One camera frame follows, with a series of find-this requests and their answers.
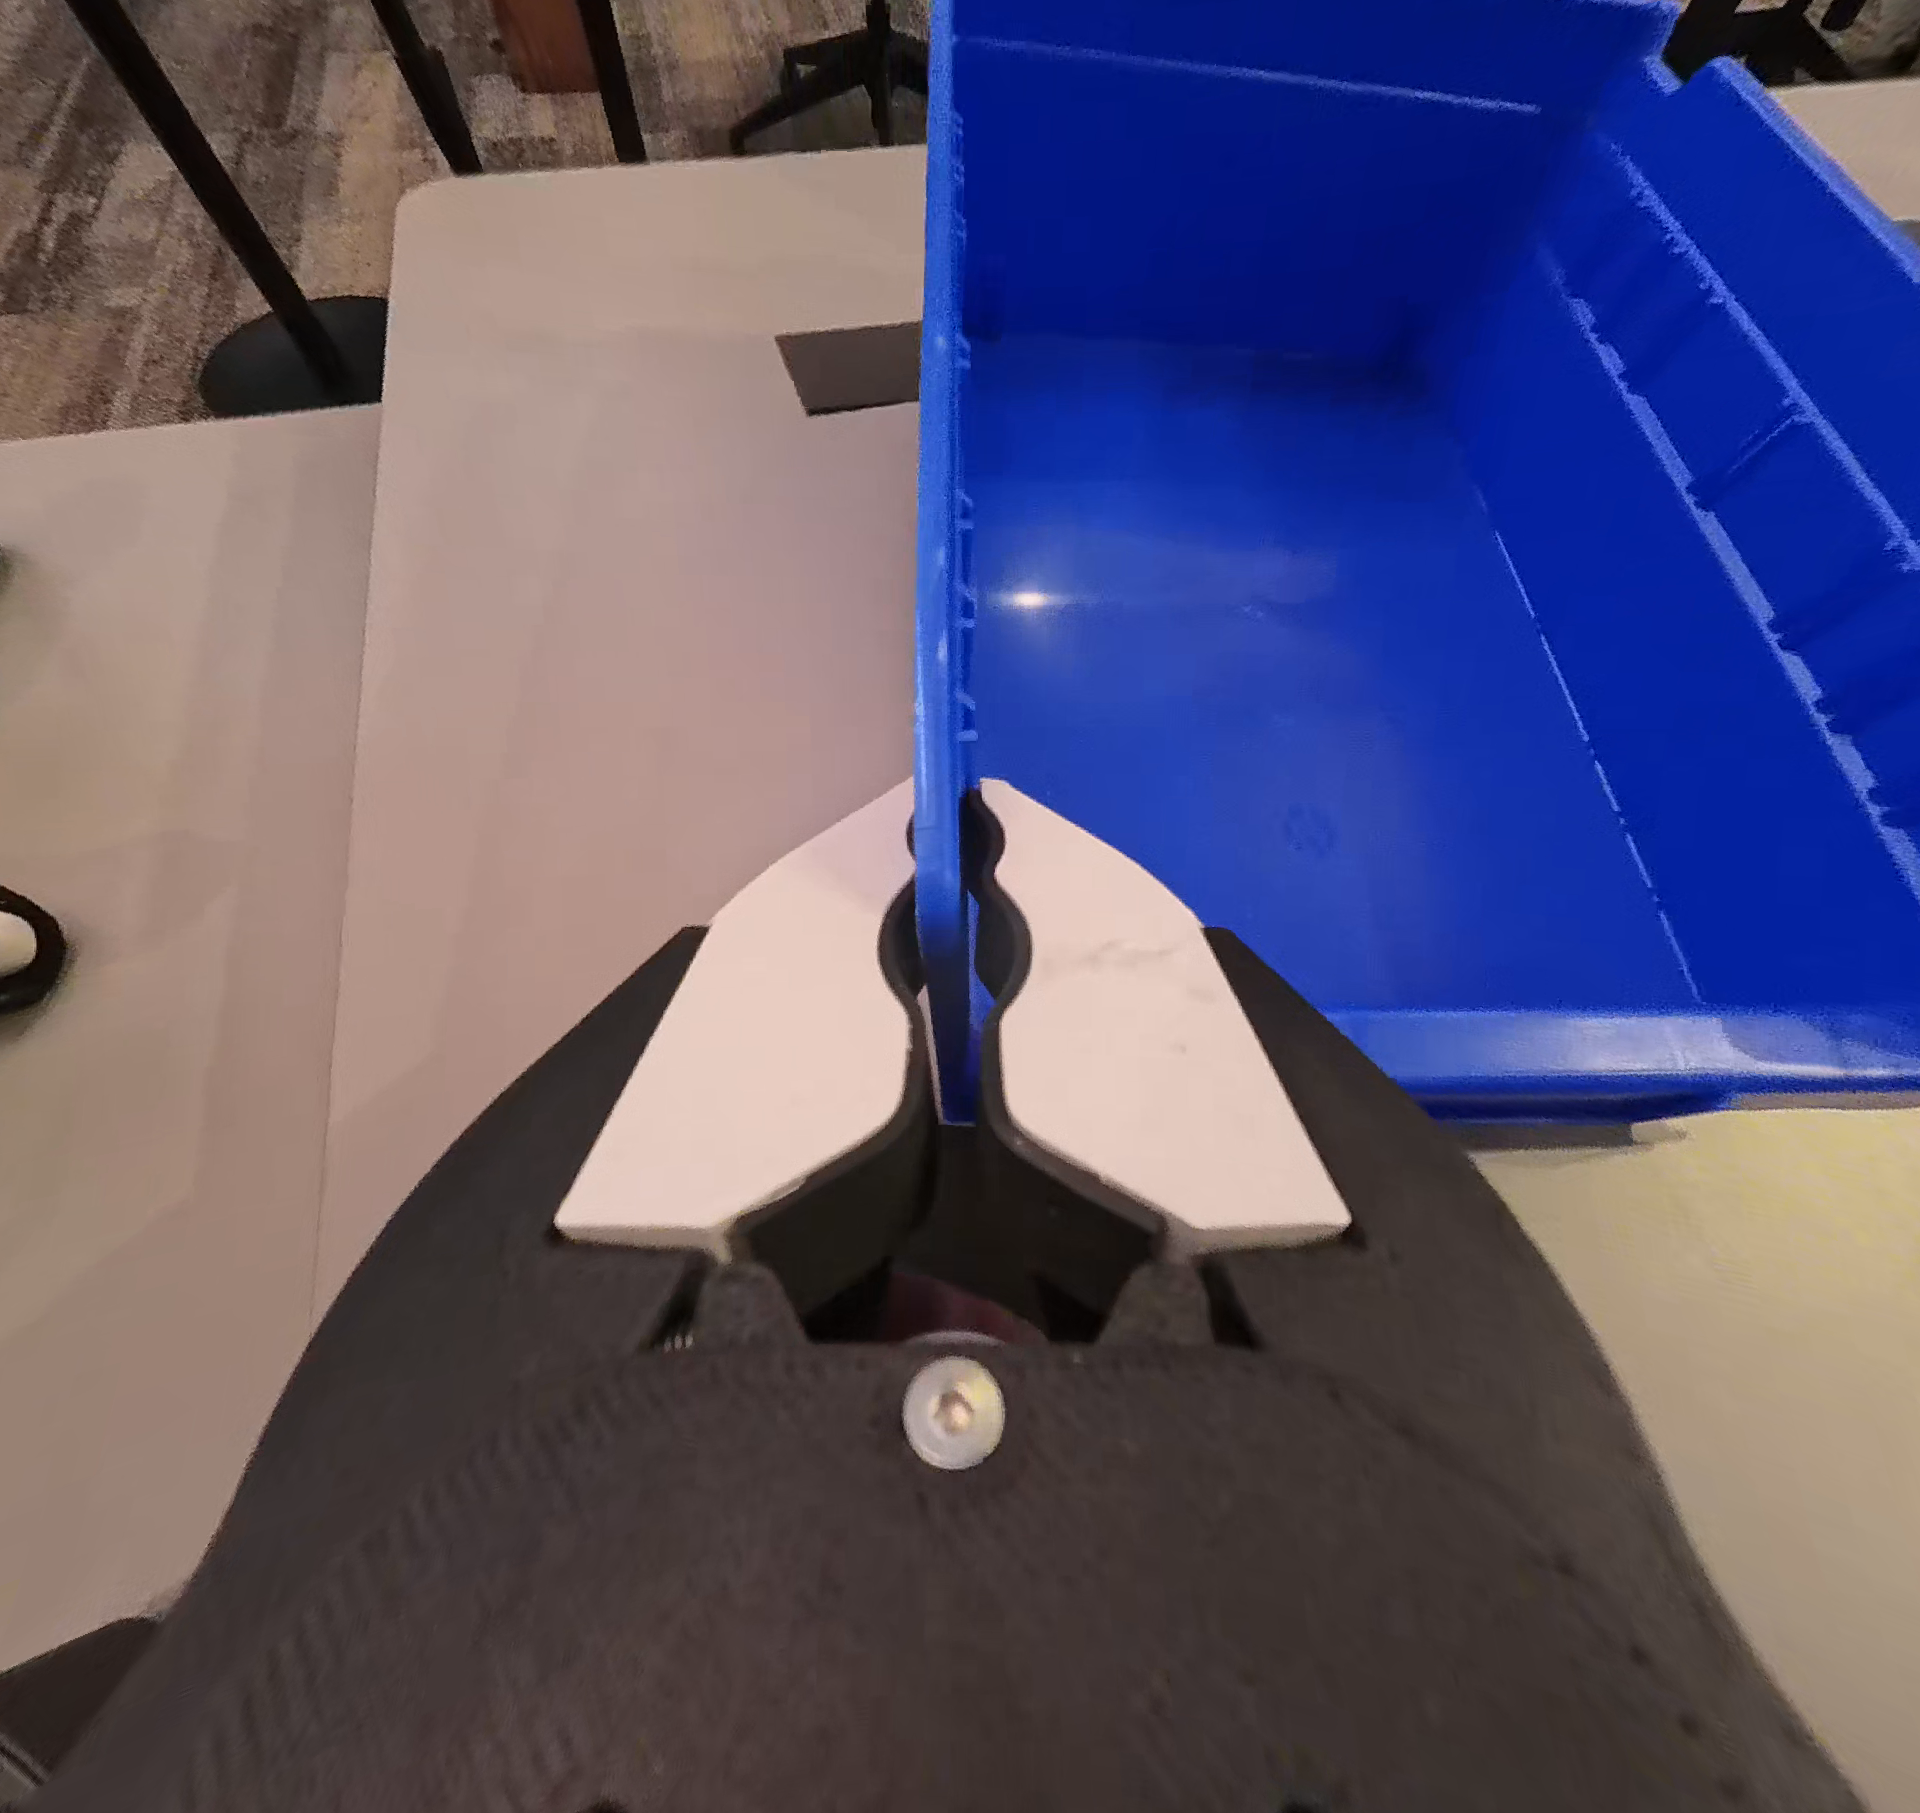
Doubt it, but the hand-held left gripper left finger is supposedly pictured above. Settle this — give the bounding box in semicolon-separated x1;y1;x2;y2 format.
553;777;939;1266

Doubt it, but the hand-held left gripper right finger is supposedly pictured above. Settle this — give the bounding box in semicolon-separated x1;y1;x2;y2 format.
967;780;1359;1266

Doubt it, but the blue plastic bin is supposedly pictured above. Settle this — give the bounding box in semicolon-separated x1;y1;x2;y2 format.
914;0;1920;1124

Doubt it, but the black pole with round base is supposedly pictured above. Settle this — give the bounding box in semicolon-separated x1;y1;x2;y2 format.
0;0;387;422

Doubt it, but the black stand pole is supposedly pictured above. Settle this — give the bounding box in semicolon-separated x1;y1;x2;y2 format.
545;0;651;165
316;0;486;177

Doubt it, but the black cable loop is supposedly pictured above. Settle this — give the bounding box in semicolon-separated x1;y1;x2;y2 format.
0;881;71;1021

